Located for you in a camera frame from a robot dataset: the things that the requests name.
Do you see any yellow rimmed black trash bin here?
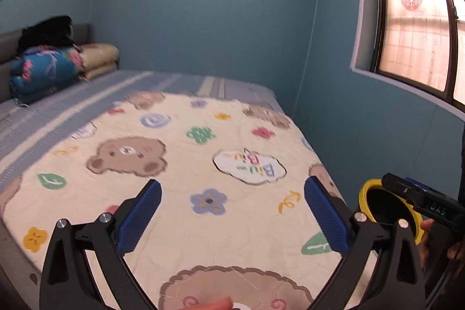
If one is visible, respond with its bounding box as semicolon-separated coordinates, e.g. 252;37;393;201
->
358;179;424;245

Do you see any person's right hand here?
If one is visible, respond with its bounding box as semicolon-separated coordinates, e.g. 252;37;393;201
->
417;218;465;271

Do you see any person's left hand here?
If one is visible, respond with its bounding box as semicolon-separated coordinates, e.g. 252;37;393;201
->
189;298;233;310

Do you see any cream bear print quilt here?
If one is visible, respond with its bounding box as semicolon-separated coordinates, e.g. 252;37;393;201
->
1;91;341;309

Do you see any grey striped bed mattress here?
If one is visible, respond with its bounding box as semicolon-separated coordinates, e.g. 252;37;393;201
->
1;70;281;309

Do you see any brown framed window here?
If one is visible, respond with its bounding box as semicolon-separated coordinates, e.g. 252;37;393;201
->
371;0;464;110

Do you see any beige folded blanket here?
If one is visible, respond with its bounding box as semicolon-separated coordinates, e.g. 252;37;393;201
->
81;43;119;80

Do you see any blue floral folded quilt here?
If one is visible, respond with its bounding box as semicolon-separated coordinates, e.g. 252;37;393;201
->
9;46;82;105

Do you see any black clothing pile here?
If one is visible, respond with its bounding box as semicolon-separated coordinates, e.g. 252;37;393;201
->
16;16;75;58

